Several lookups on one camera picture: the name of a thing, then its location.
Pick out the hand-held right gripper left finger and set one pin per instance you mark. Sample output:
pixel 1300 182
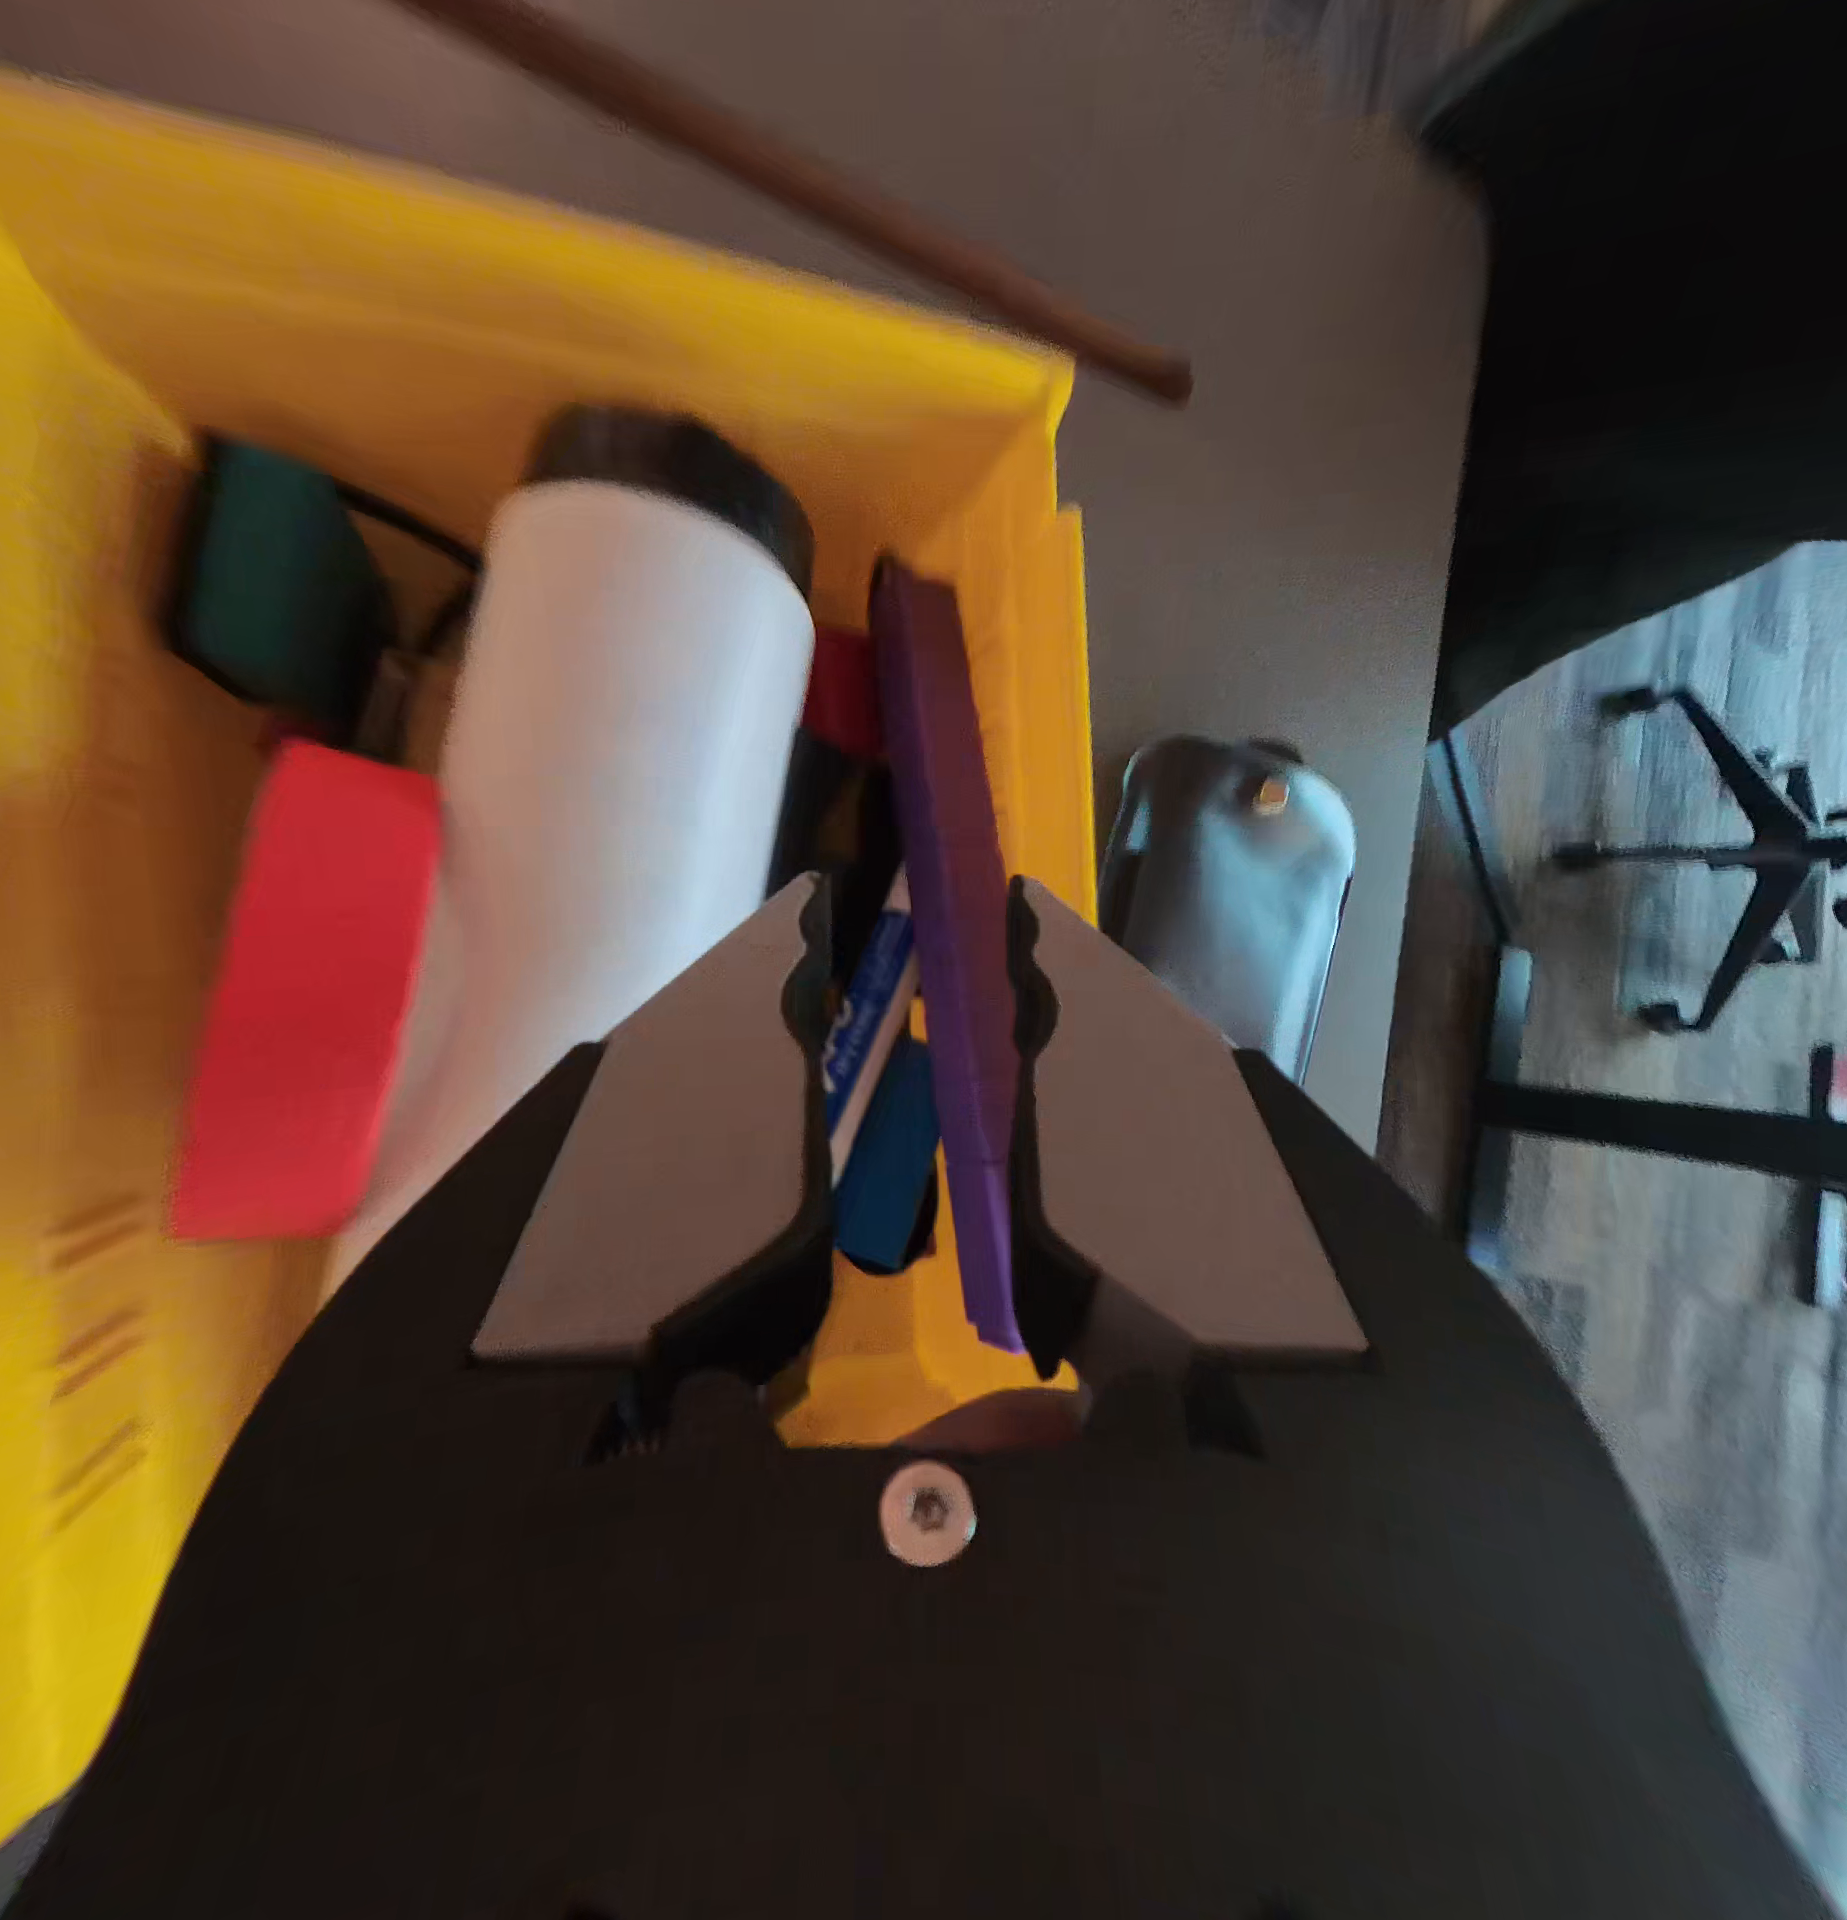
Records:
pixel 668 1183

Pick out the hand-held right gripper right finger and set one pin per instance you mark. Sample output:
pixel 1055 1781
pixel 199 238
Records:
pixel 1178 1183

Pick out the purple block stick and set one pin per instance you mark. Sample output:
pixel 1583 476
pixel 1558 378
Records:
pixel 946 840

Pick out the yellow storage bin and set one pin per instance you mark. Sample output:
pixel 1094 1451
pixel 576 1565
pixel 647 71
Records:
pixel 337 298

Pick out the blue marker pen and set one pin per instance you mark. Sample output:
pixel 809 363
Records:
pixel 878 1110

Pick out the silver rounded device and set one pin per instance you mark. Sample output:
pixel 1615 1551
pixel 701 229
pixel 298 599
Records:
pixel 1239 901

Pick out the red tape roll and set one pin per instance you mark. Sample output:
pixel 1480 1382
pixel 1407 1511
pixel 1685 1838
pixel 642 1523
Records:
pixel 309 989

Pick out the white roll with black cap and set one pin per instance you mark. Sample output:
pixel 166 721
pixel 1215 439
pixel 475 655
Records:
pixel 624 720

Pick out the dark green box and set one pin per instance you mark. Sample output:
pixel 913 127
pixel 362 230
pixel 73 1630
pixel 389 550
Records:
pixel 278 569

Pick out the brown rod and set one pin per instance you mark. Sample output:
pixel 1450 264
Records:
pixel 803 179

